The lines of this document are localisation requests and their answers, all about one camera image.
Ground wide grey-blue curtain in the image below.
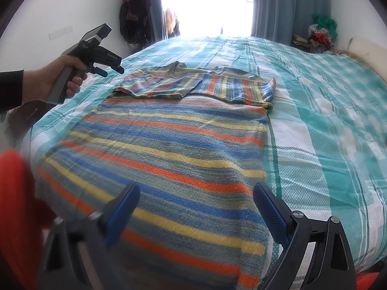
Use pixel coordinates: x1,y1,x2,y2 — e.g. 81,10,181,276
250,0,331,41

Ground striped knit t-shirt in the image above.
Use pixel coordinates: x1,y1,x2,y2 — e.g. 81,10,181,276
35,61,277,290

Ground colourful clothes pile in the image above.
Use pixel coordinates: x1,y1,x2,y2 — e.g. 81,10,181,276
308,26,335,53

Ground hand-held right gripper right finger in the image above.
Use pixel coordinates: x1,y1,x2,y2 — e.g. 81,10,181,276
253,182,357,290

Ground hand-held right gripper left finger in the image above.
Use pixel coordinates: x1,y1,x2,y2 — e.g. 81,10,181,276
39,182,141,290

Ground orange fleece garment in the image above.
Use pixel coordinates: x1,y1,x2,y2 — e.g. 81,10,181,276
0,150,387,290

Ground narrow grey-blue curtain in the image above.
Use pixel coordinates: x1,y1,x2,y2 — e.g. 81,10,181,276
142,0,165,43

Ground bed with green plaid cover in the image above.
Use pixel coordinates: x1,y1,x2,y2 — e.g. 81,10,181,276
22,35,387,283

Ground cream pillow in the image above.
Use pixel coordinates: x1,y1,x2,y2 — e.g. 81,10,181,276
348,36,387,82

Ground green cloth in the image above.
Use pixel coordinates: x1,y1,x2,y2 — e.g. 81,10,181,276
311,14,337,41

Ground brown clothes behind curtain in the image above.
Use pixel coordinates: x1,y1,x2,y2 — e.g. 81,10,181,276
164,7,180,40

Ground dark hanging clothes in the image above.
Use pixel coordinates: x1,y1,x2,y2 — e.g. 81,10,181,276
119,0,155,47

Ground person's left forearm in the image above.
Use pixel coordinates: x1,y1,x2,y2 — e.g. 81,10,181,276
0,69,25,109

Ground person's left hand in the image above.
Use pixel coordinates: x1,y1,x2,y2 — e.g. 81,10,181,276
22,57,89,105

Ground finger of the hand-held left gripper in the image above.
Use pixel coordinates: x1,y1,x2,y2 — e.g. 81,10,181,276
86,63,108,77
101,51,125,74

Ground dark brown case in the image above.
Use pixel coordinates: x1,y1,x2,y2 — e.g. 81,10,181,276
4,101,53,139

